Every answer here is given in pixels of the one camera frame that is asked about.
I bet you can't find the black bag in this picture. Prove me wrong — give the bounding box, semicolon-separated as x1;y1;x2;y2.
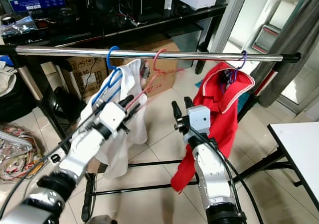
0;67;31;119

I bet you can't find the black desk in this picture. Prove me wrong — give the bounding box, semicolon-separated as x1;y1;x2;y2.
0;5;228;53

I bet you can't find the black computer case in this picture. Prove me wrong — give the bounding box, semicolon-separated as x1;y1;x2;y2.
75;0;168;26

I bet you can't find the red garment white trim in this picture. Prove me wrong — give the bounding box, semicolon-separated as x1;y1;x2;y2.
170;62;256;193

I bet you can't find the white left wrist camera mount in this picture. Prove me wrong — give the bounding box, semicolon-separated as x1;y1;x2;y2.
98;102;128;133

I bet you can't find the grey robot left foot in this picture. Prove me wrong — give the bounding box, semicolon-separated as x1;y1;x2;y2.
87;215;115;224

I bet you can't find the grey curtain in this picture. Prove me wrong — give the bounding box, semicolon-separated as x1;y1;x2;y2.
249;0;319;108

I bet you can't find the plain cardboard box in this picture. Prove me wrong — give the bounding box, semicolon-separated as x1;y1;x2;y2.
139;37;181;98

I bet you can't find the pink wire hanger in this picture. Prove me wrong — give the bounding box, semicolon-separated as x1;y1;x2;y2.
126;48;185;110

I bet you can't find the clear plastic bag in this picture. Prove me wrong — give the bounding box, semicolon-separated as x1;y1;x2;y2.
0;14;38;38

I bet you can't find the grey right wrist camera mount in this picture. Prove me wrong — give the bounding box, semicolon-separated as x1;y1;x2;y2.
186;106;211;143

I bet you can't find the blue carton box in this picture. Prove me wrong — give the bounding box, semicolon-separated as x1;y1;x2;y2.
5;0;68;14

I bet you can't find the plastic bag with striped fabric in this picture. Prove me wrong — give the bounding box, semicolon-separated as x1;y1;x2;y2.
0;122;49;185

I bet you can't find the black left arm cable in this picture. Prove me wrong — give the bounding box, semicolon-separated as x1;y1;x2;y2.
0;115;100;220

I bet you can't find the white and red clothes pile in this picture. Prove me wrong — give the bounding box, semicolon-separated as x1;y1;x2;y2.
0;61;19;98

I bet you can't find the printed cardboard box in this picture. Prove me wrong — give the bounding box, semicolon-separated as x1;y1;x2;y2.
65;57;106;93

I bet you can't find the white power strip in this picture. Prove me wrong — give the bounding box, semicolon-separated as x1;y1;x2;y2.
50;152;64;164

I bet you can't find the blue wire hanger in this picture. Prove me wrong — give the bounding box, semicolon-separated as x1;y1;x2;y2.
91;46;123;109

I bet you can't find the white buttoned polo shirt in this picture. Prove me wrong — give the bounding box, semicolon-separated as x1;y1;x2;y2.
87;59;148;180

